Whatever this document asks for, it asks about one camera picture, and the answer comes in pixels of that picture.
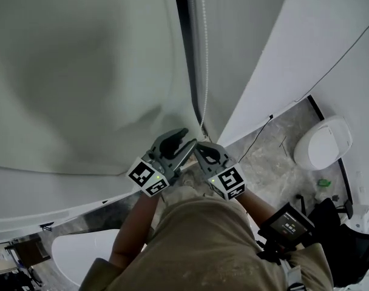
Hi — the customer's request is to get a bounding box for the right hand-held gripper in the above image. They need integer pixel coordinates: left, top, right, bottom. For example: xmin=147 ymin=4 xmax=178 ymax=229
xmin=194 ymin=141 xmax=246 ymax=201

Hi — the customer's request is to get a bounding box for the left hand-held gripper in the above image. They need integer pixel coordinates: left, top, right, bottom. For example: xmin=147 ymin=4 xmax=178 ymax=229
xmin=125 ymin=128 xmax=198 ymax=198

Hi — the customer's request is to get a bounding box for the white bead pull chain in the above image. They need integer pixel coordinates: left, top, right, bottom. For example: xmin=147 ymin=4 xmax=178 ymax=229
xmin=199 ymin=0 xmax=210 ymax=139

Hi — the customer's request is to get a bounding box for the white roller blind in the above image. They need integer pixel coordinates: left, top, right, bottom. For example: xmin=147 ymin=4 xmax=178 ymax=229
xmin=0 ymin=0 xmax=200 ymax=176

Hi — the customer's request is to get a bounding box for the person's left forearm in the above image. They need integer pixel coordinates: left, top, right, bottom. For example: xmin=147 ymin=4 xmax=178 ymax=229
xmin=108 ymin=191 xmax=160 ymax=268

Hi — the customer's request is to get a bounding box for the person's right forearm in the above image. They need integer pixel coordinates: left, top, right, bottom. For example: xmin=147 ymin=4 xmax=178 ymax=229
xmin=237 ymin=189 xmax=279 ymax=227

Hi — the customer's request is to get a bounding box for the person's beige shirt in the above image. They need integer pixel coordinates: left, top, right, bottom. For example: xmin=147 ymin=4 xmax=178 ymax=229
xmin=83 ymin=197 xmax=336 ymax=291

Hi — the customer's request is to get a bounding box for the black wrist-mounted screen device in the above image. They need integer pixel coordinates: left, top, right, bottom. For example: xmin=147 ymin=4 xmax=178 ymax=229
xmin=257 ymin=203 xmax=316 ymax=263

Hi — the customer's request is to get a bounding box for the black window side track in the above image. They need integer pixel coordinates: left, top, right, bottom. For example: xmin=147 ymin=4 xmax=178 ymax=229
xmin=172 ymin=0 xmax=203 ymax=129

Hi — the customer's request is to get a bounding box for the white toilet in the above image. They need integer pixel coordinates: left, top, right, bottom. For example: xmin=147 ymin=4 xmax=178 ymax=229
xmin=294 ymin=115 xmax=354 ymax=171

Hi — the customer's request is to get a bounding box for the white bathtub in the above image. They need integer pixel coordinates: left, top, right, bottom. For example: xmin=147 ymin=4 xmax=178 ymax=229
xmin=51 ymin=228 xmax=121 ymax=287

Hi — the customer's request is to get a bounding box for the white box with blue mark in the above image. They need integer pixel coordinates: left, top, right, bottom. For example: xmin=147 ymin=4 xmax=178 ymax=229
xmin=353 ymin=204 xmax=369 ymax=233

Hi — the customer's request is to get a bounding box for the black office chair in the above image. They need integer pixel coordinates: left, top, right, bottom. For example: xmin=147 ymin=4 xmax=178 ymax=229
xmin=295 ymin=194 xmax=369 ymax=287

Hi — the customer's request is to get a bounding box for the dark wooden cabinet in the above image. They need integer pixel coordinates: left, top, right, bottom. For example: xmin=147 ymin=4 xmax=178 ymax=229
xmin=4 ymin=237 xmax=52 ymax=267

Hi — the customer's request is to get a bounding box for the black equipment pile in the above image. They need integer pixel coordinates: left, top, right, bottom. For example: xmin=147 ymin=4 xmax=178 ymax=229
xmin=0 ymin=265 xmax=44 ymax=291

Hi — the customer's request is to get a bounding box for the black power cable with plug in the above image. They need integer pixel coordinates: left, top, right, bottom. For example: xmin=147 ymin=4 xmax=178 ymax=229
xmin=239 ymin=115 xmax=274 ymax=162

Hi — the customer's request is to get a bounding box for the bent dark metal wire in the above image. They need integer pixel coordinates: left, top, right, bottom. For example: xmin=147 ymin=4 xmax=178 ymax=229
xmin=278 ymin=136 xmax=290 ymax=156

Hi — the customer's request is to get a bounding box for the white strap with black buckle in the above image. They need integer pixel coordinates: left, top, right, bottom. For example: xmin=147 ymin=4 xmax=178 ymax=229
xmin=286 ymin=265 xmax=303 ymax=291

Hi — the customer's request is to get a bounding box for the thin grey wall cable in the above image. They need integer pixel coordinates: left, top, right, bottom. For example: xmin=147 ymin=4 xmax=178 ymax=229
xmin=295 ymin=13 xmax=369 ymax=102

